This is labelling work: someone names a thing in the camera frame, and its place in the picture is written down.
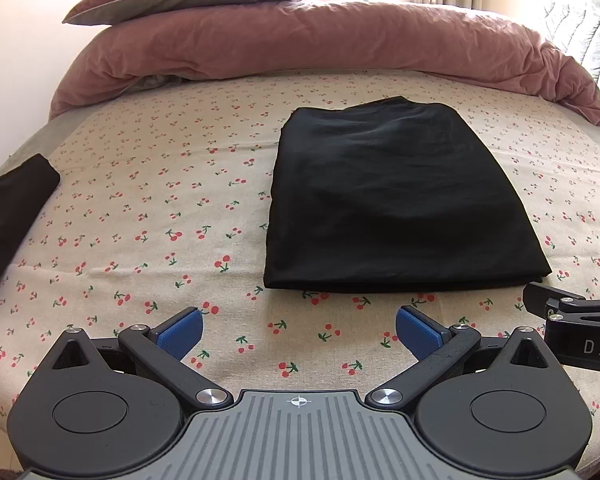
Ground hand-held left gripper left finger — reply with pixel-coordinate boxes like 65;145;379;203
52;308;234;409

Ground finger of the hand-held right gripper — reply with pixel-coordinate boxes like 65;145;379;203
522;282;600;319

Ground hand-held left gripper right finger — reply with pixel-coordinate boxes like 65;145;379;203
367;306;567;407

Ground black pants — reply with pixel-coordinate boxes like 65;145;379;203
262;96;553;292

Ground cherry print bed sheet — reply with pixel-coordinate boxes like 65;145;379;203
0;69;600;471

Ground black folded cloth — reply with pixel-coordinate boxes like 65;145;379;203
0;154;62;307

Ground grey quilted blanket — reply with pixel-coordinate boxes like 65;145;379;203
537;0;600;88

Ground pink duvet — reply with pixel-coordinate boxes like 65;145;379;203
47;0;600;123

